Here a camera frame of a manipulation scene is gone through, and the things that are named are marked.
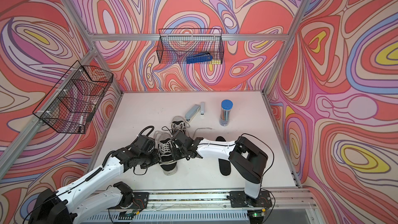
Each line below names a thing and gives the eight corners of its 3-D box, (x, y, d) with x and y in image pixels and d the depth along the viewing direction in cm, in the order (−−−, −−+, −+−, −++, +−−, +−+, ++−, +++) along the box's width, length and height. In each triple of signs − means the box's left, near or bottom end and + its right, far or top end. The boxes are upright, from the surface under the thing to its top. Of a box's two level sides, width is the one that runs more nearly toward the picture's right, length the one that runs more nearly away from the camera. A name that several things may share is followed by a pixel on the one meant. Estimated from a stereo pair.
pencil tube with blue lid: (219, 126, 102) (222, 107, 87) (218, 118, 106) (221, 99, 91) (228, 126, 102) (233, 107, 87) (227, 118, 106) (232, 99, 91)
